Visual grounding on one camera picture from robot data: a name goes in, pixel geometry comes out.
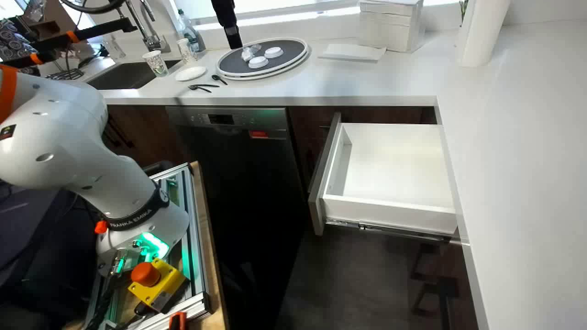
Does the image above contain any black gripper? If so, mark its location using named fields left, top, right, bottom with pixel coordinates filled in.
left=210, top=0, right=246, bottom=52

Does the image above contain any white drawer with wooden front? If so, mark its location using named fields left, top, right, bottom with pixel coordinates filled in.
left=307, top=111, right=461, bottom=241

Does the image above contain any clear plastic bottle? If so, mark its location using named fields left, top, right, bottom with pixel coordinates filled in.
left=177, top=8, right=208, bottom=58

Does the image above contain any small white oval dish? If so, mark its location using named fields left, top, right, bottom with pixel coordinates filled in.
left=175, top=65, right=210, bottom=85

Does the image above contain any black curved utensil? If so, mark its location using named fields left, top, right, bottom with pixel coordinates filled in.
left=188, top=81, right=222, bottom=96

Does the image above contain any white paper cup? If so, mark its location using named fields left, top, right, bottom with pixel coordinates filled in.
left=143, top=50, right=171, bottom=80

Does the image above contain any metal kitchen faucet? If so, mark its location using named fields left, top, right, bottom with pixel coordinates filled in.
left=125, top=0, right=171, bottom=56

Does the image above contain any dark kitchen sink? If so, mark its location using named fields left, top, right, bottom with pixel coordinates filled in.
left=87, top=59, right=184, bottom=92

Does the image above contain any dark wooden cabinet door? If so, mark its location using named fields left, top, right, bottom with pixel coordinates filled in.
left=99, top=105, right=186, bottom=171

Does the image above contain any black dishwasher front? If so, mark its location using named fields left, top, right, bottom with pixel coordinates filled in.
left=164, top=107, right=310, bottom=330

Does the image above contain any white square box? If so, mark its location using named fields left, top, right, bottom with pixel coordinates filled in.
left=356, top=0, right=426, bottom=54

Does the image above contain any black orange metal rack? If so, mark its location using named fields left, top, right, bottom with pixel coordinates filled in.
left=0, top=0, right=140, bottom=81

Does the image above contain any wooden board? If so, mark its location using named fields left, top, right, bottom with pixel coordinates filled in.
left=188, top=160, right=232, bottom=330

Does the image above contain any white paper towel roll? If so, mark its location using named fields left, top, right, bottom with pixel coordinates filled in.
left=455, top=0, right=512, bottom=70

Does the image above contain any yellow emergency stop button box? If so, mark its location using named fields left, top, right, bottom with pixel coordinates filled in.
left=127, top=259, right=189, bottom=314

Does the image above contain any dark blue fabric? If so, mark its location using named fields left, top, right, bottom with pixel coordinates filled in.
left=0, top=180, right=105, bottom=330

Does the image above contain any small red object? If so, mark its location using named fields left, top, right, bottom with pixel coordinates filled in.
left=167, top=311, right=189, bottom=330

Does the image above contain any black stool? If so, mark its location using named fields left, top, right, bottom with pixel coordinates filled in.
left=408, top=239, right=465, bottom=330

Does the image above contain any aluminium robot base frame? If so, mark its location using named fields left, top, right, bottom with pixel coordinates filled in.
left=85, top=164, right=213, bottom=330

